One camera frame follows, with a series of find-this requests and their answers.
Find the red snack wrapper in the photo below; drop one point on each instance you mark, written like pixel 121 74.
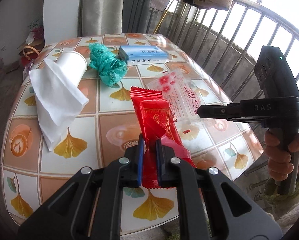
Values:
pixel 155 119

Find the grey curtain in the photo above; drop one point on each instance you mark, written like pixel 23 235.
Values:
pixel 100 17

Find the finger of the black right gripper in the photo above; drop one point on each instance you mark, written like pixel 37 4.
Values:
pixel 212 112

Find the dark folded panel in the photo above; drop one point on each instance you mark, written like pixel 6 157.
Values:
pixel 134 15

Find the cream green fleece sleeve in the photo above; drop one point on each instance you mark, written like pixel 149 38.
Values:
pixel 285 208

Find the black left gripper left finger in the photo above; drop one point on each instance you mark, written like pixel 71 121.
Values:
pixel 124 172

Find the right hand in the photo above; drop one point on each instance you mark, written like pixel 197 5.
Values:
pixel 279 161

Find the green crumpled plastic bag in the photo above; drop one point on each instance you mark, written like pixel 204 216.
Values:
pixel 110 68

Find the yellow broom handle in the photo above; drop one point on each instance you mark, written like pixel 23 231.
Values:
pixel 160 22

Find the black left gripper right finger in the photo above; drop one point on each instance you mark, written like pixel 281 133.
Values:
pixel 175 172

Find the clear floral plastic bag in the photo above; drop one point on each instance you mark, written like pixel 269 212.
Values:
pixel 183 100

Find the patterned vinyl tablecloth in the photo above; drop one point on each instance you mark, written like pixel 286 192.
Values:
pixel 106 127

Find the white tissue paper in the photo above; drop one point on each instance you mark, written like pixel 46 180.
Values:
pixel 58 98

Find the white paper cup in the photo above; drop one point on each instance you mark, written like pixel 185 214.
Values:
pixel 72 62

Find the metal balcony railing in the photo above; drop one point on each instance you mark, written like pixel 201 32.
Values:
pixel 226 44

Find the blue white medicine box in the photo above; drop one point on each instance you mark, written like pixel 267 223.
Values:
pixel 139 55

